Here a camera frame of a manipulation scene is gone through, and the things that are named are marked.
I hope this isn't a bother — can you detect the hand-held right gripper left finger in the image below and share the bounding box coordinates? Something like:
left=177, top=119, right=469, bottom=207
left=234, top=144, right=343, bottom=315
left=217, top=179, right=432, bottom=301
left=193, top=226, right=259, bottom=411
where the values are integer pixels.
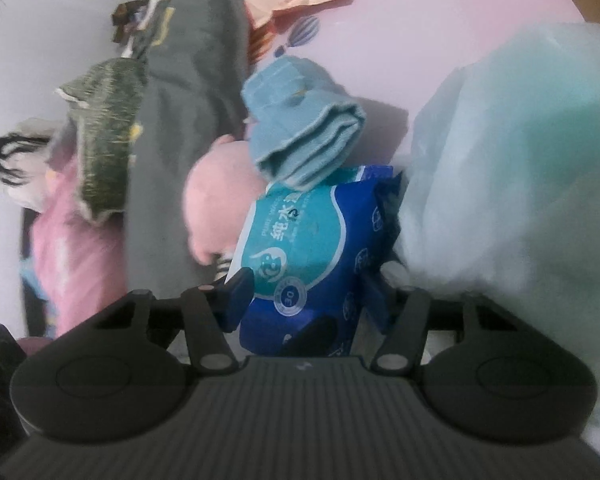
left=95, top=267, right=256, bottom=372

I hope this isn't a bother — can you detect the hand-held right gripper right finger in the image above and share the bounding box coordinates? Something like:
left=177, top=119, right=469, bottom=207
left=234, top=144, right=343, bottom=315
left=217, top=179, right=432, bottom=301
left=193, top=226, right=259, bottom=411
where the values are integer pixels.
left=364, top=265, right=511, bottom=373

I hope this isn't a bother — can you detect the pink blanket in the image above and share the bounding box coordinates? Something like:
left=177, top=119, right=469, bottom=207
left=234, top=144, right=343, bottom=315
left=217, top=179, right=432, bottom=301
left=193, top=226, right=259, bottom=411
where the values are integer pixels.
left=22, top=155, right=131, bottom=338

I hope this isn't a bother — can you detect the white plastic bag blue print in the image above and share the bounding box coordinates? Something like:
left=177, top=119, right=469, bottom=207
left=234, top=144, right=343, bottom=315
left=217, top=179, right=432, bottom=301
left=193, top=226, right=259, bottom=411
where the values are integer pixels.
left=380, top=20, right=600, bottom=441

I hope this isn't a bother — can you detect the printed figure pillow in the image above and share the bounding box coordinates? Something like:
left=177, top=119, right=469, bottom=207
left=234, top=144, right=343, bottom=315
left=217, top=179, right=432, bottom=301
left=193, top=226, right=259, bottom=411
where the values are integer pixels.
left=0, top=117, right=71, bottom=213

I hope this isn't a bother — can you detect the blue folded towel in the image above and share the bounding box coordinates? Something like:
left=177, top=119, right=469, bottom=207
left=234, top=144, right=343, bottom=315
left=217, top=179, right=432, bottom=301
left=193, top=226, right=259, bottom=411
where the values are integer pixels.
left=241, top=57, right=368, bottom=183

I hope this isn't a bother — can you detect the grey blanket yellow print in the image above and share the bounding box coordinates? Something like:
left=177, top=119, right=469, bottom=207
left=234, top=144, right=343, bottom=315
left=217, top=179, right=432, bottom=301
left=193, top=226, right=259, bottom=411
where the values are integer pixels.
left=125, top=0, right=253, bottom=306

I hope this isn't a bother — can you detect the pink plush toy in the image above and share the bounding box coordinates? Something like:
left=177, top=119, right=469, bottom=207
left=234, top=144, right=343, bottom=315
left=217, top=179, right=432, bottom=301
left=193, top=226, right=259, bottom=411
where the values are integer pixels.
left=186, top=135, right=268, bottom=281

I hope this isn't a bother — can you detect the blue wet wipes pack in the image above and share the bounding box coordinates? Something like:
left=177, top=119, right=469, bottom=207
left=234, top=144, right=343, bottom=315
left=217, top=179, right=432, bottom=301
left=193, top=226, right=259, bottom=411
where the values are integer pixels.
left=237, top=165, right=406, bottom=358

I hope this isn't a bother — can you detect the dark brown cloth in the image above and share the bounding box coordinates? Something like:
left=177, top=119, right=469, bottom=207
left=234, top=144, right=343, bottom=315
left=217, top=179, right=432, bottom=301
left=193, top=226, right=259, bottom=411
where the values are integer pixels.
left=111, top=0, right=148, bottom=41

